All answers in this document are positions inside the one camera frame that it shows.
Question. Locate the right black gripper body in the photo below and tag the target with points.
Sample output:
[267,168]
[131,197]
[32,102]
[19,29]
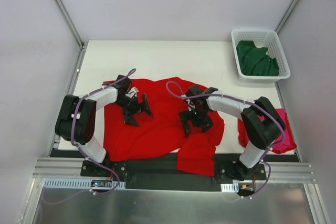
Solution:
[197,120]

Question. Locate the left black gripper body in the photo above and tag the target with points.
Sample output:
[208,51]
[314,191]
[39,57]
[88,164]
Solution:
[137,109]

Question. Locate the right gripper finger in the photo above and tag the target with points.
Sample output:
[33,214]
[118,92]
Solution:
[206,125]
[185,118]

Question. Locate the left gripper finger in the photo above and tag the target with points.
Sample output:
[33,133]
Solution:
[130,120]
[145,107]

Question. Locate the red t shirt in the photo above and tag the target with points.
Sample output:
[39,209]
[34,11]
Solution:
[163,133]
[244,140]

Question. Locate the white plastic basket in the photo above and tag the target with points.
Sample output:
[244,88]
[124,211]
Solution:
[262,38]

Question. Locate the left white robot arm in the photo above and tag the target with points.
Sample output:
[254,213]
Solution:
[77,116]

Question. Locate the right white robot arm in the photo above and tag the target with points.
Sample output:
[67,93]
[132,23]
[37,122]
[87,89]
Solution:
[262,123]

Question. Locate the folded red t shirt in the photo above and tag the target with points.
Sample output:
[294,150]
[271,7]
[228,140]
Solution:
[244,140]

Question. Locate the green t shirt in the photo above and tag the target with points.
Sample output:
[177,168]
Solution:
[254,61]

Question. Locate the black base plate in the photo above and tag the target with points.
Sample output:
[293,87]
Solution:
[161,174]

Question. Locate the right white cable duct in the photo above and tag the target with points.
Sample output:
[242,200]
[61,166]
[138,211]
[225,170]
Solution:
[229,188]

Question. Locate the white cable duct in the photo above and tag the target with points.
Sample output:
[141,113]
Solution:
[67,183]
[229,188]

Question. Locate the aluminium rail frame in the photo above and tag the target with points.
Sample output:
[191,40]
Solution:
[291,195]

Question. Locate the left white cable duct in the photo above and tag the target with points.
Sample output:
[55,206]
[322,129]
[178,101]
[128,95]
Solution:
[67,183]

